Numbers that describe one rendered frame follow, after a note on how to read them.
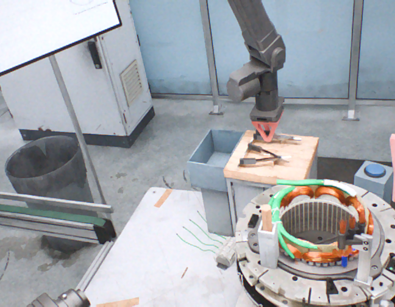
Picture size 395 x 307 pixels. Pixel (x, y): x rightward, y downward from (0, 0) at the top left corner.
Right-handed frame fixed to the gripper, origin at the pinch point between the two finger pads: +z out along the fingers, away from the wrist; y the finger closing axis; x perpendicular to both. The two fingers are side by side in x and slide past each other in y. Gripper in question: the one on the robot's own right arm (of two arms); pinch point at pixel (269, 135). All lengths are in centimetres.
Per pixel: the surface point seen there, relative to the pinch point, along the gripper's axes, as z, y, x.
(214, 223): 26.0, 10.4, -14.9
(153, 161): 110, -111, -118
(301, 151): 2.3, 2.5, 9.0
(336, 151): 110, -146, 0
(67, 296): -31, 75, 1
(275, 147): 2.3, 1.7, 2.0
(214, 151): 10.3, -3.7, -18.1
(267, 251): -5.3, 42.9, 11.4
